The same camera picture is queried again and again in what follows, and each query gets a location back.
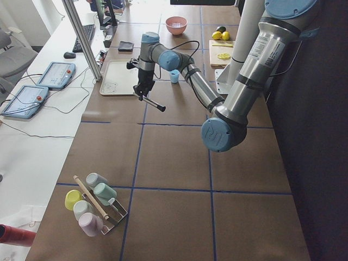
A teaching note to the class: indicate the blue teach pendant near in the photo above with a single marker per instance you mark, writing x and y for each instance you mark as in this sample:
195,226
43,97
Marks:
26,102

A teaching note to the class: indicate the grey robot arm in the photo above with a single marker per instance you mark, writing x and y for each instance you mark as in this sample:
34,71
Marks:
266,27

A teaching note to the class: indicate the blue teach pendant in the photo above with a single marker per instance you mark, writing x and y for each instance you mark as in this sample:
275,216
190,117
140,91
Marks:
57,75
26,102

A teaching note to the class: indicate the pile of ice cubes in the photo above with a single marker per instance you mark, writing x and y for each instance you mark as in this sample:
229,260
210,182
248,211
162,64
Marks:
177,24

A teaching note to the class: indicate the grey office chair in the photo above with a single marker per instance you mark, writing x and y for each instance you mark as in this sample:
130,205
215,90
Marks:
15,60

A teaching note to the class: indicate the white cup on rack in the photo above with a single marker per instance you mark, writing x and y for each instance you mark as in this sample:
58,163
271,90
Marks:
81,207

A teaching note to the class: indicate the yellow plastic knife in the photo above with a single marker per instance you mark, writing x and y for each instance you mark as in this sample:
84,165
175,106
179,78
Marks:
223,45

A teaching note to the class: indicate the steel muddler with black tip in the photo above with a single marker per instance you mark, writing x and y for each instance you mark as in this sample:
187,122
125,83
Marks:
152,103

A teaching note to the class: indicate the lemon slices stack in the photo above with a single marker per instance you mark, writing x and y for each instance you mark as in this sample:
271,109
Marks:
224,56

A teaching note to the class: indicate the green cup on rack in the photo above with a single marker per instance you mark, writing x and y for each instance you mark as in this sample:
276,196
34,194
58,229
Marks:
104,193

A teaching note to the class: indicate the cream bear serving tray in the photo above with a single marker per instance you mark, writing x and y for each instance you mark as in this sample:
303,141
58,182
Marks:
118,80

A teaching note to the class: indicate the black computer mouse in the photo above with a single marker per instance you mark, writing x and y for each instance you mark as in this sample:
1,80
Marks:
69,55

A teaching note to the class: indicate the grey-green cup on rack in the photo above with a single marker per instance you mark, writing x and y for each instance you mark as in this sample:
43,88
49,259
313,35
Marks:
94,179

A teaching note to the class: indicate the aluminium frame post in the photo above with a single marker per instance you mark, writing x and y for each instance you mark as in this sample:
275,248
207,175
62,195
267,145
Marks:
78,28

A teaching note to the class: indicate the pink cup on rack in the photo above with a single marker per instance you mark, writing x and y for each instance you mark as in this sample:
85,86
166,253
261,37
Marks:
91,224

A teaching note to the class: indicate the grey folded cloth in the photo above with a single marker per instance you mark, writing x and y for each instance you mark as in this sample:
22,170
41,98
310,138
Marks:
125,46

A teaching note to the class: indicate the yellow cup on rack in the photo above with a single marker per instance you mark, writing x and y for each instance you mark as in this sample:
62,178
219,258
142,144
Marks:
71,198

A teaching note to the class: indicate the yellow lemon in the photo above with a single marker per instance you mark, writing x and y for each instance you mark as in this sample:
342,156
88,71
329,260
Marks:
217,35
225,36

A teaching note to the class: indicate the green avocado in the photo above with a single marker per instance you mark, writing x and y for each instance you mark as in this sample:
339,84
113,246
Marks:
221,29

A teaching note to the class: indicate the blue teach pendant far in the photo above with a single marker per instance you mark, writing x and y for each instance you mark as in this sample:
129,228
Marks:
57,75

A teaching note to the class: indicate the wooden rolling pin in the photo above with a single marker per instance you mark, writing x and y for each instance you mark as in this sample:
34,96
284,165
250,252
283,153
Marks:
91,198

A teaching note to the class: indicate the red cylinder object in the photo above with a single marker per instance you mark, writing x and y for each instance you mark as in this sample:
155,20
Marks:
16,236

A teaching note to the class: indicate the pink bowl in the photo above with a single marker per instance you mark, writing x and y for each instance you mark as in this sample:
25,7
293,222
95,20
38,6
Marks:
176,31

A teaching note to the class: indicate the light blue plastic cup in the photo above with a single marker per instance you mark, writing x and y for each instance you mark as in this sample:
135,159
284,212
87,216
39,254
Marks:
174,76

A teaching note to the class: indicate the bamboo cutting board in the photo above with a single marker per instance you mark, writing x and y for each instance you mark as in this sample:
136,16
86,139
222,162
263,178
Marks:
215,50

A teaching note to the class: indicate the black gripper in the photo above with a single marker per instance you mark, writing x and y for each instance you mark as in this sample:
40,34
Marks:
144,76

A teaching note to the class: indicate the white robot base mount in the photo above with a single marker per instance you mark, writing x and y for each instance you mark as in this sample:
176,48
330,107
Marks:
247,32

